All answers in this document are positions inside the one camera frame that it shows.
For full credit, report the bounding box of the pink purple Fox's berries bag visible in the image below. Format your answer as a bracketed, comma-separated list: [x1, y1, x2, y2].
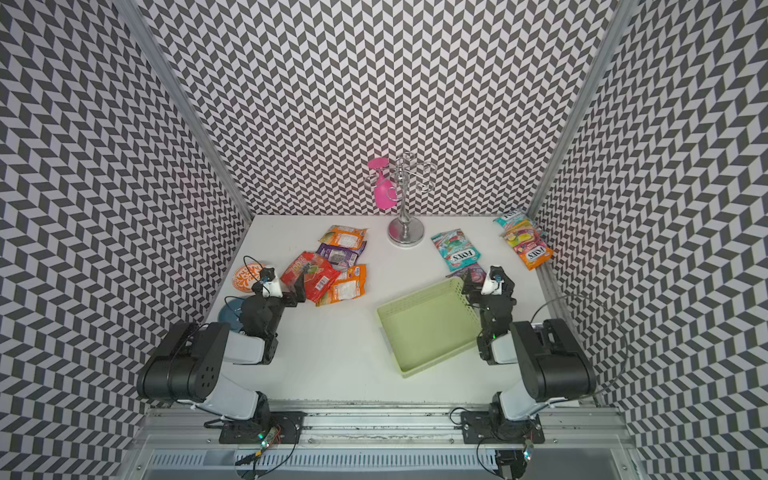
[447, 263, 486, 284]

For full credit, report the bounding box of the teal Fox's mint bag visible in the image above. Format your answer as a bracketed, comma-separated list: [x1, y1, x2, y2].
[431, 229, 481, 272]

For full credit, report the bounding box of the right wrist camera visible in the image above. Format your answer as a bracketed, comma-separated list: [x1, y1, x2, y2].
[481, 266, 505, 296]

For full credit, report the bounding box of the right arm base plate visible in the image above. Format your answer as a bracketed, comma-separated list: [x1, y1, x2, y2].
[458, 411, 545, 445]

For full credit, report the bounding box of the pink plastic wine glass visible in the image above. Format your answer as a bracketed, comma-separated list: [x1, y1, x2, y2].
[368, 157, 397, 210]

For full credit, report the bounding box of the blue bowl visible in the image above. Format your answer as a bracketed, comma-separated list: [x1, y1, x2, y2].
[217, 296, 245, 333]

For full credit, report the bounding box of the orange Fox's fruits bag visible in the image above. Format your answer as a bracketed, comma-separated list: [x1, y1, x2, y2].
[316, 264, 367, 307]

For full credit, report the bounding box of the aluminium front rail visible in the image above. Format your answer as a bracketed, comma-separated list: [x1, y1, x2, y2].
[131, 402, 634, 452]

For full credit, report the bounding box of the red 100 candy bag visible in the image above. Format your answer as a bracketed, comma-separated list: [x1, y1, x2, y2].
[280, 252, 341, 303]

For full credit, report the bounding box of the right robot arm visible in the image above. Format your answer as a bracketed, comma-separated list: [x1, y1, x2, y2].
[461, 266, 597, 425]

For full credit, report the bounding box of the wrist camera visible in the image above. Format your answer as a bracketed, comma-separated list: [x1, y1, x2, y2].
[258, 267, 283, 298]
[481, 266, 505, 296]

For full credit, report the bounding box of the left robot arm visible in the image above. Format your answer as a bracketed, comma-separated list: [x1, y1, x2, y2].
[136, 276, 307, 428]

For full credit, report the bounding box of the chrome glass holder stand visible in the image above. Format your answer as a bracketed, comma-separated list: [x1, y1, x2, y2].
[387, 152, 437, 248]

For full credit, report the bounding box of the orange patterned bowl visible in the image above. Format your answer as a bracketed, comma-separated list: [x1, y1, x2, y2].
[232, 262, 262, 293]

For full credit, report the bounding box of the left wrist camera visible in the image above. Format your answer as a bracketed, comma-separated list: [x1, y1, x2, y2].
[258, 267, 283, 298]

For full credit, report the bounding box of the teal mint bag in corner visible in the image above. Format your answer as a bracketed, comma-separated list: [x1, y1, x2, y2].
[494, 209, 530, 230]

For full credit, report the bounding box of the orange candy bag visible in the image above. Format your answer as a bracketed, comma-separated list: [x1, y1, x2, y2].
[319, 225, 367, 250]

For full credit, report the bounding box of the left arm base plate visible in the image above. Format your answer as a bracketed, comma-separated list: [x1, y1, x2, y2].
[218, 411, 306, 445]

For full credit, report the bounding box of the light green plastic basket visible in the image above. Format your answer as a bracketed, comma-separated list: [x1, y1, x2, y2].
[375, 278, 481, 378]

